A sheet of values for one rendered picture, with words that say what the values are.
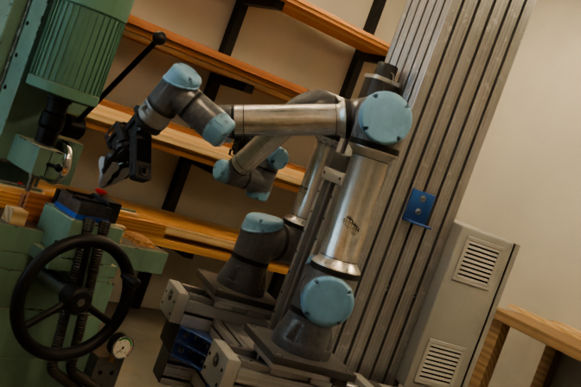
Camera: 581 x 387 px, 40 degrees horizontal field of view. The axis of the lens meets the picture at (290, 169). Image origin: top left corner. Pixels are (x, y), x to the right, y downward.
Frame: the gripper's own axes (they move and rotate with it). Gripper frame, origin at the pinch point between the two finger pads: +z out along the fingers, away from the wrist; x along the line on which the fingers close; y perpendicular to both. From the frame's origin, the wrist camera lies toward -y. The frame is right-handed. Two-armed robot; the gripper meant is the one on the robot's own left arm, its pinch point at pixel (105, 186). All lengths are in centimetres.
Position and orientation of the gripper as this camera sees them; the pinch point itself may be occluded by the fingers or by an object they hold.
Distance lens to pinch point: 194.6
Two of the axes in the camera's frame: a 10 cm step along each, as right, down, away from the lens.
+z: -6.3, 6.8, 3.8
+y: -4.1, -7.0, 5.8
